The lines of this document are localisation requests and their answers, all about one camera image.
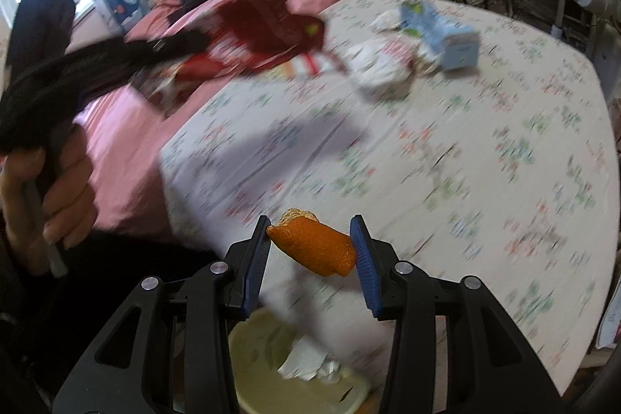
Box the blue milk carton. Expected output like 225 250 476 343
398 0 481 70

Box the pale yellow bin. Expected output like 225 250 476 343
228 307 372 414

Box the white wrapper with pink print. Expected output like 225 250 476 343
347 38 418 97

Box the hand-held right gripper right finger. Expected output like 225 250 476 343
349 214 568 414

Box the person's left hand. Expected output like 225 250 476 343
0 130 98 276

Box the orange peel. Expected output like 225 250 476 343
266 209 359 277

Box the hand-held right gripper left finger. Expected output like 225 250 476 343
51 215 272 414

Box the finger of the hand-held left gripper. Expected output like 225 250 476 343
63 29 209 95
7 0 76 75

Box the small white tissue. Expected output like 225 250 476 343
371 9 403 31

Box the red snack wrapper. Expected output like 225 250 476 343
133 0 340 114

